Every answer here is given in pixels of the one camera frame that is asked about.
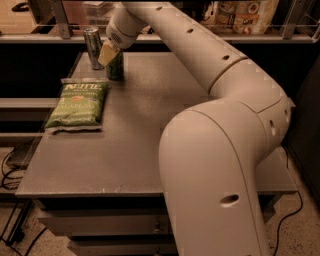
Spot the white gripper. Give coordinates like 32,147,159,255
98,6,147,66

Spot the green soda can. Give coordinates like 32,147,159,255
106,51,124,81

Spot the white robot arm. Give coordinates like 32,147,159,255
106,2,290,256

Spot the silver redbull can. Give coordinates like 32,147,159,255
83,26,103,70

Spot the clear plastic container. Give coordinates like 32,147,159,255
82,1,115,32

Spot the grey metal railing shelf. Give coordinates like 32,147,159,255
0,0,320,44

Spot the green jalapeno chips bag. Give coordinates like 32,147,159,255
45,78,110,133

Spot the upper grey drawer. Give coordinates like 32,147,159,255
37,196,276,237

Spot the grey drawer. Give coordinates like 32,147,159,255
37,196,276,237
67,235,179,256

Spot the lower grey drawer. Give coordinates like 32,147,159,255
67,235,179,256

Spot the snack bag behind rail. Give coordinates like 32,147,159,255
213,0,279,35

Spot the black cables left floor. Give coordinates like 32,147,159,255
0,139,48,256

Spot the black cable right floor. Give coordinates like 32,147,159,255
272,146,304,256

